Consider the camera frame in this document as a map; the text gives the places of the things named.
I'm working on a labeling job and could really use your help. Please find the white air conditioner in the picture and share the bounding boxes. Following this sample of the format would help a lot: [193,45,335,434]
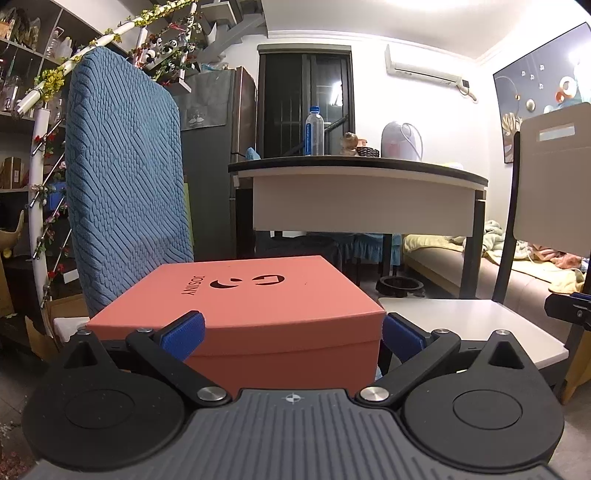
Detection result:
[385,43,477,102]

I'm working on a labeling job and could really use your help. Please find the pink box lid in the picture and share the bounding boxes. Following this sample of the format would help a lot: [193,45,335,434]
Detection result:
[88,256,385,362]

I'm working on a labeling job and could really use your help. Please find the dark grey refrigerator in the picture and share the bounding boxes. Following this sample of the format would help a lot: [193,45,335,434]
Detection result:
[174,67,256,261]

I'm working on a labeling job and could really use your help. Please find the cardboard box on floor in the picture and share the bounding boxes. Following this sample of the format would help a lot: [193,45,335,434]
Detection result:
[25,294,89,363]

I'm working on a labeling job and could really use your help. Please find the clear water bottle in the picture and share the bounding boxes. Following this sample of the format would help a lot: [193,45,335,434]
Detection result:
[304,106,325,156]

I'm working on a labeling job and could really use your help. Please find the small brown figurine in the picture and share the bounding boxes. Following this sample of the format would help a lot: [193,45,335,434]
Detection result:
[341,132,367,156]

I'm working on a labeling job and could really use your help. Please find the framed wall painting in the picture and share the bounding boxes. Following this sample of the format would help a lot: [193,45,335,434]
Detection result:
[493,23,590,164]

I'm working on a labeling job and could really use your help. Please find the green stacked stools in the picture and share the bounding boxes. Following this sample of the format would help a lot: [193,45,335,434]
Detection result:
[183,182,194,248]

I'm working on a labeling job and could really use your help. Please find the black trash bin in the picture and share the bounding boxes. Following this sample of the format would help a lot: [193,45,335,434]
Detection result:
[376,276,424,298]

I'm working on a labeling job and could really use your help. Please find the pink cardboard box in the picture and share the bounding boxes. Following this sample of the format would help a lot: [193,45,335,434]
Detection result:
[184,338,385,400]

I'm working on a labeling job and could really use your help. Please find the white chair with black frame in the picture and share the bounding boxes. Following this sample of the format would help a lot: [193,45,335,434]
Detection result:
[375,102,591,407]

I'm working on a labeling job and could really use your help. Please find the white staircase with garland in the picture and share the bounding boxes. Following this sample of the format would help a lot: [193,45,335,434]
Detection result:
[13,0,264,324]

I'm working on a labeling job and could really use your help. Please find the blue textured chair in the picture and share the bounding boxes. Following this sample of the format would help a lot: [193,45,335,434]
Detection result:
[51,45,197,345]

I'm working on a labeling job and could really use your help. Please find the blue cloth on table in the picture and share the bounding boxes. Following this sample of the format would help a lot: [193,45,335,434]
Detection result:
[245,147,260,161]

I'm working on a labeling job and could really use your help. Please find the white table with black top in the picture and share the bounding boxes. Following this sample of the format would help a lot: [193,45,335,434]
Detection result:
[228,156,488,299]

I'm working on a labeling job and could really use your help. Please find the white rice cooker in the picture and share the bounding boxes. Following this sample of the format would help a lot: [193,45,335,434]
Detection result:
[381,122,424,161]

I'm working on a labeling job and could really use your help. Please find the wooden shelf unit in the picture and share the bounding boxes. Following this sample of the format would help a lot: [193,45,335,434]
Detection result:
[0,0,126,351]

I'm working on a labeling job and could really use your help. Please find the dark woven basket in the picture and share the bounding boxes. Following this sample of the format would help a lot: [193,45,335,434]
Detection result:
[356,146,380,158]

